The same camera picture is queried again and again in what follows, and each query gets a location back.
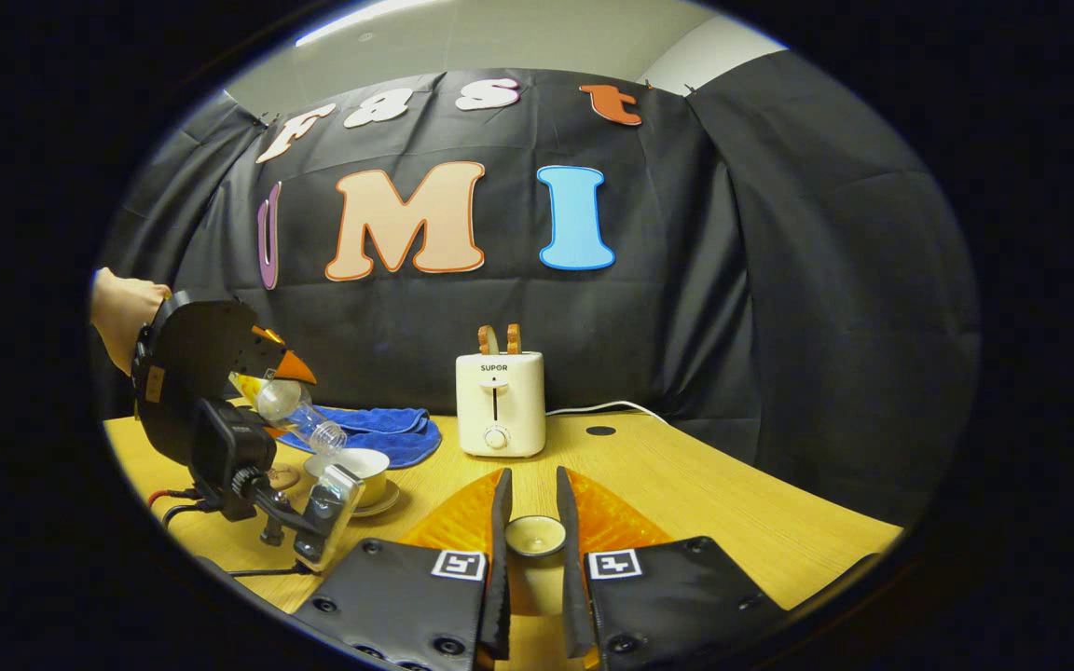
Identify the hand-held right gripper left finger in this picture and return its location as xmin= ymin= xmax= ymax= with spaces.
xmin=290 ymin=468 xmax=514 ymax=671

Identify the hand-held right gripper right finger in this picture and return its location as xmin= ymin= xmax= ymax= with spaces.
xmin=556 ymin=466 xmax=790 ymax=671

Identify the clear water bottle yellow label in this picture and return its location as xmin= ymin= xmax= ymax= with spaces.
xmin=255 ymin=380 xmax=349 ymax=456

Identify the cream teacup lid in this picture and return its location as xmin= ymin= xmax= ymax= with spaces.
xmin=503 ymin=514 xmax=571 ymax=621

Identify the cream teacup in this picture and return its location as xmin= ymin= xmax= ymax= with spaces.
xmin=304 ymin=448 xmax=392 ymax=509

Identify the blue towel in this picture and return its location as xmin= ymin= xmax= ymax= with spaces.
xmin=276 ymin=405 xmax=443 ymax=470

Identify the cream saucer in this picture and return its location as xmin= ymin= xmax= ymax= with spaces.
xmin=351 ymin=479 xmax=402 ymax=519

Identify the white toaster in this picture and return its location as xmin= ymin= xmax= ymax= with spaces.
xmin=455 ymin=351 xmax=547 ymax=459

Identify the black backdrop cloth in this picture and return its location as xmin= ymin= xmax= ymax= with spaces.
xmin=94 ymin=51 xmax=981 ymax=523

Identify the black and red cable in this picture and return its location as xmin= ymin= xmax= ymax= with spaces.
xmin=145 ymin=485 xmax=212 ymax=530

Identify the thin black cable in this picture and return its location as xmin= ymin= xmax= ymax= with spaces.
xmin=227 ymin=561 xmax=316 ymax=580

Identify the white power cable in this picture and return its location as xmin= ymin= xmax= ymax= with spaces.
xmin=544 ymin=400 xmax=670 ymax=426

